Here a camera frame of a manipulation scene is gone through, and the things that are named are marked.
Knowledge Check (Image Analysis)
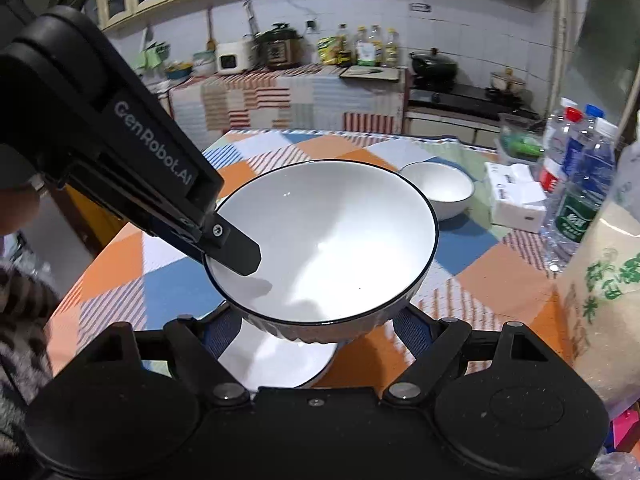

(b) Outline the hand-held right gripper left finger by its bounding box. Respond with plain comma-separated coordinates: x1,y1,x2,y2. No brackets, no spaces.
75,310,251,403

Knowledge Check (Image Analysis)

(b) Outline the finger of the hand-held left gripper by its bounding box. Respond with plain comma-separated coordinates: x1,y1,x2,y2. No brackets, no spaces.
202,212,262,277

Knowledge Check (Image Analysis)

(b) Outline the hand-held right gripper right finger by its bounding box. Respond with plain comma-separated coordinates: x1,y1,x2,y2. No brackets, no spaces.
382,305,568,405

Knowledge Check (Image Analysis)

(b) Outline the white bowl with dark rim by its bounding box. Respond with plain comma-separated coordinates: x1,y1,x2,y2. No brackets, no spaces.
202,160,440,345
398,161,475,221
217,320,338,390

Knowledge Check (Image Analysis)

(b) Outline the stack of pale bowls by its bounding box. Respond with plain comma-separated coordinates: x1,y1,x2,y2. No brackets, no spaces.
192,51,217,77

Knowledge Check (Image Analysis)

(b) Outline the person's left hand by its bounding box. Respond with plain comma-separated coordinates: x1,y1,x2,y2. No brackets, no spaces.
0,185,42,237

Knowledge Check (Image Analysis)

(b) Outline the green cloth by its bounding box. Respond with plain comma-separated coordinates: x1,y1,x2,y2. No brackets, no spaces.
142,42,168,68

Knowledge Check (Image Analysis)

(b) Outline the patchwork checked tablecloth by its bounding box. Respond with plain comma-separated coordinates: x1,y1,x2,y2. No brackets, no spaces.
45,129,591,376

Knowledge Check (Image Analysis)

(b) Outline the white rice cooker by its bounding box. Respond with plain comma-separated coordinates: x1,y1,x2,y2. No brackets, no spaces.
215,40,256,76

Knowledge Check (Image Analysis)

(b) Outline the striped patchwork counter cloth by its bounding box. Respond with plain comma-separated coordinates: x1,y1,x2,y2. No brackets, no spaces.
167,65,406,136

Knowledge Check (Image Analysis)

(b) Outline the white tissue box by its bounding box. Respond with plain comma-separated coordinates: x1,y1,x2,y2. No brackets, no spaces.
484,161,548,234

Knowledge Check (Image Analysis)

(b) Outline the dark pressure cooker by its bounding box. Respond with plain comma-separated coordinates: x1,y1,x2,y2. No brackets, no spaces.
254,22,304,71

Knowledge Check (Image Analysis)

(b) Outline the plaid clothing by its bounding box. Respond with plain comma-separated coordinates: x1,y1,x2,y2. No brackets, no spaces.
0,265,58,441

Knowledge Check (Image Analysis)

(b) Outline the clear bag of rice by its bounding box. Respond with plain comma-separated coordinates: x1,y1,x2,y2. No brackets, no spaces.
552,140,640,411

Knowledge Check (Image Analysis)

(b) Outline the green label water bottle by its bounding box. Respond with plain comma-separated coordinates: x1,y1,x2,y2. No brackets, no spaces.
542,120,617,271

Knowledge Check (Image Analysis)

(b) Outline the white base cabinet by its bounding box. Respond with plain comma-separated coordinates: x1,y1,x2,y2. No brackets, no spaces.
404,110,501,148

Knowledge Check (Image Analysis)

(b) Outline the red label water bottle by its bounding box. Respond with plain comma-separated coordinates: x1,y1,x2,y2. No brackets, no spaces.
539,108,586,196

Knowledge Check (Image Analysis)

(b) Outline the yellow green snack packet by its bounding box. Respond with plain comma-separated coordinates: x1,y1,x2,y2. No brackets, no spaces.
317,36,343,66

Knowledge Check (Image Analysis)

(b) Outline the dark cutting board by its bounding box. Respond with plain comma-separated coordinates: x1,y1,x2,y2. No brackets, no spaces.
339,65,401,82

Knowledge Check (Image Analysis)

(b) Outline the cooking oil bottle green label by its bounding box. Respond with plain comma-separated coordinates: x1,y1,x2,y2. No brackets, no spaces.
356,26,383,67

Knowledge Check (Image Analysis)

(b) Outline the black gas stove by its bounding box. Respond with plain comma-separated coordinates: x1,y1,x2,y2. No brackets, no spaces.
407,82,538,116

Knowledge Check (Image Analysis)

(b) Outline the yellow cooking oil bottle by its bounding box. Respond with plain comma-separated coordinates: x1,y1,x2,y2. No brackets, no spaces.
382,27,400,66

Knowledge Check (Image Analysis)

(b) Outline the clear water bottle white cap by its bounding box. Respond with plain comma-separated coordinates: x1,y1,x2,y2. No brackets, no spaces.
541,96,576,161

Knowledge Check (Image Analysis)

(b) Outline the blue label water bottle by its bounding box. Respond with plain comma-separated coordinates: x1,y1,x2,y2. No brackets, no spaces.
565,104,602,181

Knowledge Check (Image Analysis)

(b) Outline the black wok with lid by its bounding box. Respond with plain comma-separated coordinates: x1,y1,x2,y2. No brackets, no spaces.
410,48,459,83

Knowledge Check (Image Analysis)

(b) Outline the white cooking pot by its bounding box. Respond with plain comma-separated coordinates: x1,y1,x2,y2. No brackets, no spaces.
489,67,527,96

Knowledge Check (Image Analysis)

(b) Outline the metal sheet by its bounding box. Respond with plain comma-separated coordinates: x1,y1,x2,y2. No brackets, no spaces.
575,0,640,111

